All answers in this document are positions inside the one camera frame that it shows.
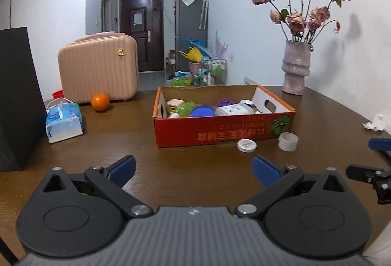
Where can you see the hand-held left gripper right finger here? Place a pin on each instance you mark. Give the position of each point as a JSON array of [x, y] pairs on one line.
[[265, 169]]

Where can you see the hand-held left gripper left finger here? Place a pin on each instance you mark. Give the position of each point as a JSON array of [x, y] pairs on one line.
[[122, 169]]

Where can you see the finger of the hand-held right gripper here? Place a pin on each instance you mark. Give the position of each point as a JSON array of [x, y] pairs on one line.
[[380, 144], [366, 172]]

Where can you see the red cardboard box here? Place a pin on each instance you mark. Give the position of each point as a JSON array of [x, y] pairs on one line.
[[213, 131]]

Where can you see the clear plastic jar blue lid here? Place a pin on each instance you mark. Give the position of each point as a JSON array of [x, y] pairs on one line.
[[233, 109]]

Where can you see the white screw cap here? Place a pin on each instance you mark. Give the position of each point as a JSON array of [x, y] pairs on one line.
[[246, 103]]

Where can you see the cream cube charger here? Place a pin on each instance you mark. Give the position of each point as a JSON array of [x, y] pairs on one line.
[[174, 105]]

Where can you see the blue ribbed lid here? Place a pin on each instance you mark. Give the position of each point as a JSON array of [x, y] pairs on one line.
[[202, 111]]

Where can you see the green spray bottle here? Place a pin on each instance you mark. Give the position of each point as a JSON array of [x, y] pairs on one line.
[[186, 108]]

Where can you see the crumpled white tissue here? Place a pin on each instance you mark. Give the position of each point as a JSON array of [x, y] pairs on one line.
[[374, 124]]

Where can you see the white round lid grey label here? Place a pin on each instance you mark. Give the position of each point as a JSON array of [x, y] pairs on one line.
[[247, 146]]

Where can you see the small clear cup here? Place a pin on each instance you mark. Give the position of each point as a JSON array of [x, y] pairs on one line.
[[288, 142]]

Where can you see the orange fruit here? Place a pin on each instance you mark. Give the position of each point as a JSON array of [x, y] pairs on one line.
[[100, 102]]

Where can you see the blue tissue pack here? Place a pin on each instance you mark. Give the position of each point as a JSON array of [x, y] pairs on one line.
[[62, 124]]

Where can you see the purple lid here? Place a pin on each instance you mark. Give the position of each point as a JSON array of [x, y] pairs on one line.
[[226, 102]]

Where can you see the red basin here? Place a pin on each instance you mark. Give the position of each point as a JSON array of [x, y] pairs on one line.
[[58, 94]]

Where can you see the pink suitcase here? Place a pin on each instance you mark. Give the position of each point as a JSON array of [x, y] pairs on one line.
[[97, 70]]

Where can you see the pink ribbed vase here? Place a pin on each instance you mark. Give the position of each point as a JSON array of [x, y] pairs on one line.
[[296, 70]]

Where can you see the green packet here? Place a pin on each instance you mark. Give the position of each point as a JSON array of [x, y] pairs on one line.
[[181, 82]]

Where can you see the small cardboard box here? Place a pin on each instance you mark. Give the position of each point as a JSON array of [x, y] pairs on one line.
[[170, 60]]

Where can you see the pink bucket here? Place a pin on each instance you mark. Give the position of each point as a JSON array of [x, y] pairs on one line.
[[195, 67]]

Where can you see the black paper bag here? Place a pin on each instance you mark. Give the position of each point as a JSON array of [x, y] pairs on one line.
[[18, 101]]

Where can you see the yellow plastic item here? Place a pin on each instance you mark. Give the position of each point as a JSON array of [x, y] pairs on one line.
[[194, 55]]

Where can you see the dark brown door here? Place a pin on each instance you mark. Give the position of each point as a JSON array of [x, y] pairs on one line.
[[140, 33]]

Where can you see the blue plastic item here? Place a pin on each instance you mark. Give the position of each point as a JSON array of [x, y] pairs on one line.
[[197, 44]]

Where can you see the dried pink roses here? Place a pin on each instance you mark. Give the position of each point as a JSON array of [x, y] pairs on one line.
[[296, 20]]

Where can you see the grey refrigerator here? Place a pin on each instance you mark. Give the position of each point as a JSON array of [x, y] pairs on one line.
[[189, 24]]

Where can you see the hanging umbrellas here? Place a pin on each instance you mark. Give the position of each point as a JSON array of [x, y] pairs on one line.
[[204, 10]]

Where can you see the purple wall decoration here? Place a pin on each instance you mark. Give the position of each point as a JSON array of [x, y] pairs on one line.
[[221, 46]]

